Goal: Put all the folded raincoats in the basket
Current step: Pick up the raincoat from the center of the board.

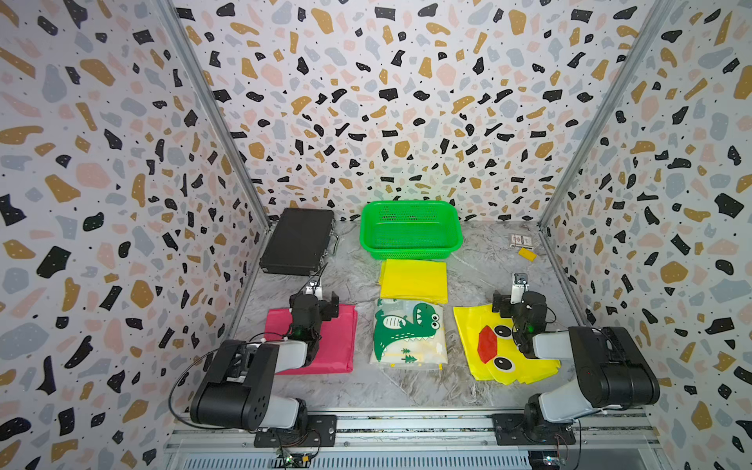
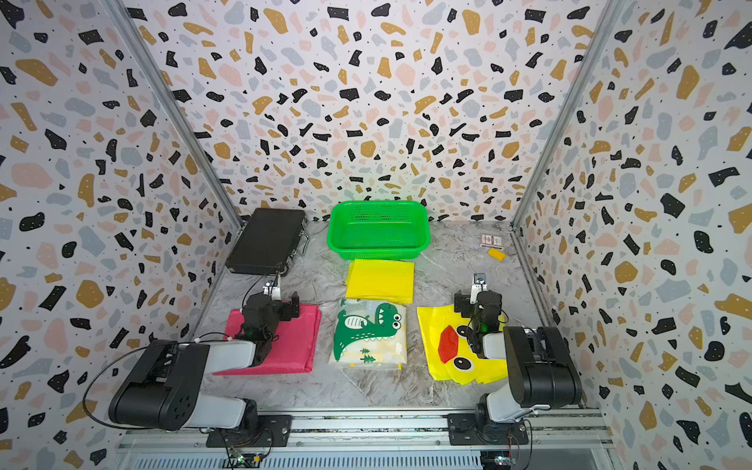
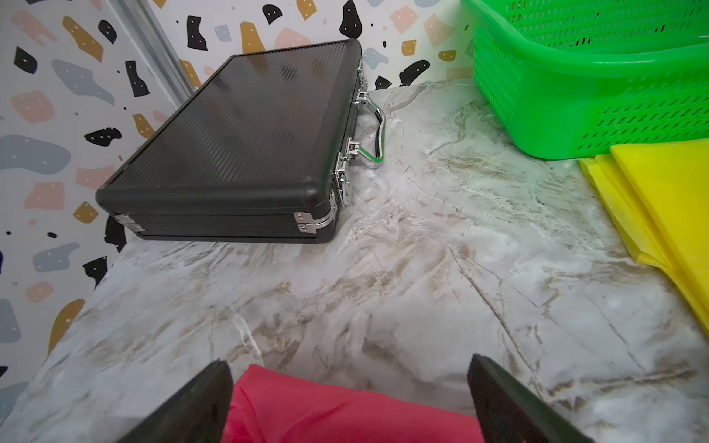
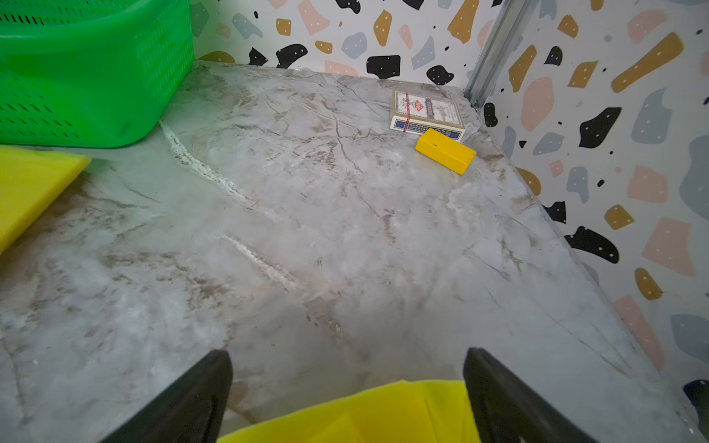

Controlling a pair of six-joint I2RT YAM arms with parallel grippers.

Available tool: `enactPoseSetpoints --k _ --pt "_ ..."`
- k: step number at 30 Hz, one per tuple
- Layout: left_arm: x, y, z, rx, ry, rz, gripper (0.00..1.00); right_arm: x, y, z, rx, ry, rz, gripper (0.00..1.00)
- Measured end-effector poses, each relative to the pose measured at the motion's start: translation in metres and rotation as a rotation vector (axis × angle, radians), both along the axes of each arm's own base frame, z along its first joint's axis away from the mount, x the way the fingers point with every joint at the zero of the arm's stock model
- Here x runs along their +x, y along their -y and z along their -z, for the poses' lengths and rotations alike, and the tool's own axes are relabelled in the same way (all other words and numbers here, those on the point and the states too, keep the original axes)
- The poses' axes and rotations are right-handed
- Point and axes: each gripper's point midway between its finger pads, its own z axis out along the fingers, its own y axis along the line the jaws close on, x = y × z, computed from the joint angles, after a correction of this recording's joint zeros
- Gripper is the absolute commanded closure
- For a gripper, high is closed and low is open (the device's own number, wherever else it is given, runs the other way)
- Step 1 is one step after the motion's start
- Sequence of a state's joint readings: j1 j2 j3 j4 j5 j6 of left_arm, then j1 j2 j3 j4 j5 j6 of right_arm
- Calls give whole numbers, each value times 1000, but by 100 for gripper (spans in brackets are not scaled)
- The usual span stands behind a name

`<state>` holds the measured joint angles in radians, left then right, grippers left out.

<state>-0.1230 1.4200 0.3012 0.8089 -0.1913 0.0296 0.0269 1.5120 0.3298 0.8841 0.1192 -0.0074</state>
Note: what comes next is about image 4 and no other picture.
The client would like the green plastic basket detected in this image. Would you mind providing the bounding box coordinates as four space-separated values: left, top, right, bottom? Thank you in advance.
1 1 194 149

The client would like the plain yellow raincoat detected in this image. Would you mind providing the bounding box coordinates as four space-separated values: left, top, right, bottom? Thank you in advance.
1 146 92 251

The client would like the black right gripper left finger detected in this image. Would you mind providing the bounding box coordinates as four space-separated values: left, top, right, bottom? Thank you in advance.
103 350 233 442

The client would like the small yellow block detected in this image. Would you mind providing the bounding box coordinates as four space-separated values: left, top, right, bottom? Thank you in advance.
415 128 476 175

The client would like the playing card box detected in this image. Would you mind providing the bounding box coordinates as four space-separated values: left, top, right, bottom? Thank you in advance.
390 90 465 141

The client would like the aluminium corner post right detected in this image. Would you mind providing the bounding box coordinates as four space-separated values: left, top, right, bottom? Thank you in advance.
465 0 539 110

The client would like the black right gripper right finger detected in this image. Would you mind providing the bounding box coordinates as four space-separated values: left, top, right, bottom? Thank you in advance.
463 348 595 443

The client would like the yellow duck raincoat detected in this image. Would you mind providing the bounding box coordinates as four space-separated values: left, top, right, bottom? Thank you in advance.
219 380 480 442

